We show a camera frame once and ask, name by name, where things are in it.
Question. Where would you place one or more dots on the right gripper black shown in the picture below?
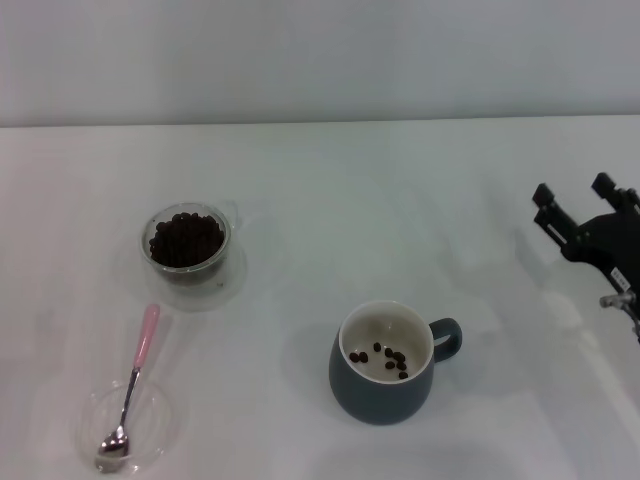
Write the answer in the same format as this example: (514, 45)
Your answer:
(610, 240)

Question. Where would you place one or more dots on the few coffee beans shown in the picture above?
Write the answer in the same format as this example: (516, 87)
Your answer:
(395, 356)

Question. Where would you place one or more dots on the dark blue ceramic mug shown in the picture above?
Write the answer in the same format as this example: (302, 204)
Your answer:
(375, 400)

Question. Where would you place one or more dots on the coffee bean pile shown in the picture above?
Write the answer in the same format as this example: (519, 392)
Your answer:
(187, 240)

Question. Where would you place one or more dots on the clear glass cup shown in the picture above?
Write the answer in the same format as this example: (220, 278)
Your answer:
(150, 260)

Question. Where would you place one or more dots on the clear glass saucer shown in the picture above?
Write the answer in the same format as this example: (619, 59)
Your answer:
(235, 280)

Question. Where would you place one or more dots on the shallow clear glass dish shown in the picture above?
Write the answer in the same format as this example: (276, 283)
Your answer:
(155, 415)

